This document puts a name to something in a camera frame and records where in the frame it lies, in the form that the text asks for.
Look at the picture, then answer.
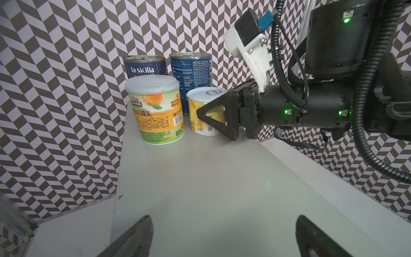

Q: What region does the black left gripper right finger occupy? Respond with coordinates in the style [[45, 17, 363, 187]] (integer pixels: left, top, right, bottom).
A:
[[295, 215, 352, 257]]

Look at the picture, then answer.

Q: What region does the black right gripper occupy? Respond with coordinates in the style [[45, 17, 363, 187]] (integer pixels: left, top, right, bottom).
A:
[[197, 79, 262, 141]]

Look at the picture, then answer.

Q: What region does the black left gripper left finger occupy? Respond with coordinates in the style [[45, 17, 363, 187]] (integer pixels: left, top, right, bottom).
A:
[[98, 215, 154, 257]]

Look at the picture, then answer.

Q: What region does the white lid can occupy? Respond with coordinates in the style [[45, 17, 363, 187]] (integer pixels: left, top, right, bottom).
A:
[[186, 86, 228, 137], [125, 75, 185, 146]]

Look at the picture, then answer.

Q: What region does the blue label tin can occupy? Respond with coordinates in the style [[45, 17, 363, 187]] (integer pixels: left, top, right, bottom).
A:
[[170, 52, 213, 115]]

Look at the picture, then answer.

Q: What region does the tomato can dark label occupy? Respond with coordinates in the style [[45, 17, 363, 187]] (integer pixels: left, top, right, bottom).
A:
[[123, 55, 169, 78]]

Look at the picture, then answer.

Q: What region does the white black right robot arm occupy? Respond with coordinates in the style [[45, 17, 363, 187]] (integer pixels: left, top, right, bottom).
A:
[[197, 1, 411, 141]]

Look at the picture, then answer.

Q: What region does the grey metal cabinet box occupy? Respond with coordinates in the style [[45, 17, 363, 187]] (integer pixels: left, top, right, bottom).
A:
[[111, 107, 387, 257]]

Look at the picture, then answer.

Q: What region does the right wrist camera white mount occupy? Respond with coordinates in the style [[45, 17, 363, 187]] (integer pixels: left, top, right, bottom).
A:
[[223, 9, 274, 93]]

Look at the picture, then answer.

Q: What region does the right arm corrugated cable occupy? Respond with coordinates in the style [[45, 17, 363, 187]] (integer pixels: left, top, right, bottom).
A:
[[269, 0, 411, 185]]

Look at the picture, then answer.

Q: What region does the right aluminium corner post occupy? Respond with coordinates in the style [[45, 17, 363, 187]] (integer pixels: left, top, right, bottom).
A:
[[296, 0, 317, 47]]

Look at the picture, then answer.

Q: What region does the aluminium corner post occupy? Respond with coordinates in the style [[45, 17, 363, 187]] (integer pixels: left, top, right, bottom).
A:
[[296, 0, 317, 47], [1, 193, 37, 237]]

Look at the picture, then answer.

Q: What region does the left aluminium corner post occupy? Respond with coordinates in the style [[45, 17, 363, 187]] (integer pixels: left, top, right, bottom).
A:
[[1, 193, 37, 237]]

